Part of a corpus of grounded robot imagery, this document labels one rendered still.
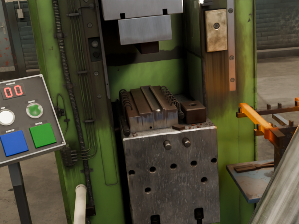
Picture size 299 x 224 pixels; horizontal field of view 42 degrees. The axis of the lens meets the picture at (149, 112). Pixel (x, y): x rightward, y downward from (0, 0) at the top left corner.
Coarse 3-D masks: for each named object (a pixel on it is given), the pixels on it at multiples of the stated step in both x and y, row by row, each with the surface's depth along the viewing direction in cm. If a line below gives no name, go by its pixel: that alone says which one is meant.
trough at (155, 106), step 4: (144, 88) 193; (148, 88) 194; (148, 92) 187; (152, 92) 183; (148, 96) 180; (152, 96) 179; (152, 100) 173; (156, 100) 171; (152, 104) 167; (156, 104) 166; (160, 104) 161; (156, 108) 160; (160, 108) 160
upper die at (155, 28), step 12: (120, 24) 143; (132, 24) 144; (144, 24) 145; (156, 24) 145; (168, 24) 146; (120, 36) 145; (132, 36) 145; (144, 36) 146; (156, 36) 147; (168, 36) 147
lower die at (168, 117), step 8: (152, 88) 188; (136, 96) 180; (144, 96) 179; (160, 96) 175; (136, 104) 167; (144, 104) 166; (168, 104) 162; (128, 112) 161; (136, 112) 160; (144, 112) 155; (152, 112) 155; (160, 112) 156; (168, 112) 156; (176, 112) 157; (128, 120) 161; (136, 120) 155; (144, 120) 156; (152, 120) 156; (160, 120) 157; (168, 120) 157; (176, 120) 158; (136, 128) 156; (144, 128) 157; (152, 128) 157
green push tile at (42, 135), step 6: (36, 126) 135; (42, 126) 136; (48, 126) 136; (30, 132) 134; (36, 132) 134; (42, 132) 135; (48, 132) 136; (36, 138) 133; (42, 138) 134; (48, 138) 135; (54, 138) 136; (36, 144) 133; (42, 144) 134; (48, 144) 135
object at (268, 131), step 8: (240, 104) 161; (248, 112) 151; (256, 112) 149; (256, 120) 141; (264, 120) 140; (264, 128) 133; (272, 128) 129; (264, 136) 132; (272, 136) 128; (280, 136) 122; (280, 144) 123
